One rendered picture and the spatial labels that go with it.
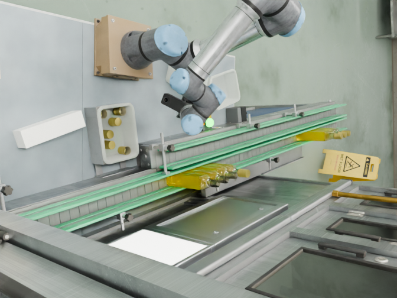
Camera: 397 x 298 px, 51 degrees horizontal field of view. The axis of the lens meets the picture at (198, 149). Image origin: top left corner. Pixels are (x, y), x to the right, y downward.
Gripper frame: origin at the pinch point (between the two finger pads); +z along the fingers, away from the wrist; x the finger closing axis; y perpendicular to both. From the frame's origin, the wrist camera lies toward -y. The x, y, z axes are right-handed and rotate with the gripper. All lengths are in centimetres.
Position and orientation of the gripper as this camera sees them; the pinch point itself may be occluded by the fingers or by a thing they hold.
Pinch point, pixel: (181, 97)
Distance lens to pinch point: 179.2
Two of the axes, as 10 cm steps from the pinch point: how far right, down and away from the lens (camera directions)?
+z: -1.0, -3.8, 9.2
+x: 3.1, -8.9, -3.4
